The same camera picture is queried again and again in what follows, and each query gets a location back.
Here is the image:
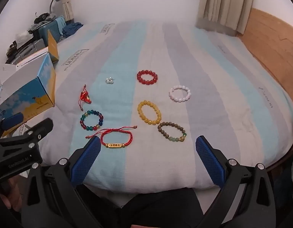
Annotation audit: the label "red bead bracelet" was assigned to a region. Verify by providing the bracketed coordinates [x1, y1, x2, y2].
[136, 70, 158, 85]

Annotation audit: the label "black clutter on suitcase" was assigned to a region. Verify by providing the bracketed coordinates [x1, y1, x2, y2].
[32, 11, 54, 25]

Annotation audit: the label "wide beige curtain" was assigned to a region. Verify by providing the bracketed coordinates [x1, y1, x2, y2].
[196, 0, 256, 36]

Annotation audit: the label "multicoloured bead bracelet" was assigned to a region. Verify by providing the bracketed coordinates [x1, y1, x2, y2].
[80, 110, 104, 131]

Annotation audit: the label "teal suitcase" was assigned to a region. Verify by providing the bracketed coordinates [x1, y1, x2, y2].
[38, 18, 61, 44]

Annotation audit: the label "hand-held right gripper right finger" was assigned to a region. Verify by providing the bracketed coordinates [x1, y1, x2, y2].
[195, 135, 280, 228]

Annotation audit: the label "striped bed blanket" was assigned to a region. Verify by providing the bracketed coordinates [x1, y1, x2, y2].
[37, 20, 293, 192]

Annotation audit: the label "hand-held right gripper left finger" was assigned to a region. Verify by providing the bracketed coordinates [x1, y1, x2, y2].
[20, 136, 109, 228]

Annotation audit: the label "narrow beige curtain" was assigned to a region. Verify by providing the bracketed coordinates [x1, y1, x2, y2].
[61, 0, 75, 22]

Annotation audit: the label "brown bead bracelet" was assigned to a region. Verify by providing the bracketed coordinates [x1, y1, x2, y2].
[157, 121, 187, 143]

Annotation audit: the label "red knot charm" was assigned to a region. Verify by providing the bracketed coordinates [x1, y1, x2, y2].
[79, 84, 92, 112]

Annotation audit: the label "white bead bracelet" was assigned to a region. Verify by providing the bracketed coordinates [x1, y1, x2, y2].
[169, 85, 192, 103]

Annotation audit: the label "red cord gold plate bracelet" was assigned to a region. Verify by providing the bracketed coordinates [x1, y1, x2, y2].
[86, 125, 138, 149]

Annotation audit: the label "person's left hand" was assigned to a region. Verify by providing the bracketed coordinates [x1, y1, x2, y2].
[0, 174, 27, 219]

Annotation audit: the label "blue and yellow cardboard box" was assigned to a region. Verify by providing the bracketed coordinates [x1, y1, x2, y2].
[0, 53, 57, 139]

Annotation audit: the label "person's dark trousers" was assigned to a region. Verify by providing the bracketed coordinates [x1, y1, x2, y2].
[76, 187, 205, 228]

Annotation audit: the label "dark blue folded clothes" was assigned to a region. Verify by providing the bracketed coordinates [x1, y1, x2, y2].
[62, 22, 84, 38]

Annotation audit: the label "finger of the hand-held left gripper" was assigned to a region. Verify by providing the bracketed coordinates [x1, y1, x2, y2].
[0, 113, 24, 139]
[17, 118, 54, 149]

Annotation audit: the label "grey suitcase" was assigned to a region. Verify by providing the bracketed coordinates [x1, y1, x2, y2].
[7, 37, 47, 63]

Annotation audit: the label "wooden wall panel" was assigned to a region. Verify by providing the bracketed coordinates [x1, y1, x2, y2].
[236, 7, 293, 148]

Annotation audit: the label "white box with yellow flap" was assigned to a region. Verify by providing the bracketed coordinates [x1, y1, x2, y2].
[15, 30, 60, 70]

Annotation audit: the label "yellow bead bracelet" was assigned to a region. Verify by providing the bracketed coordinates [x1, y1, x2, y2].
[136, 100, 162, 124]

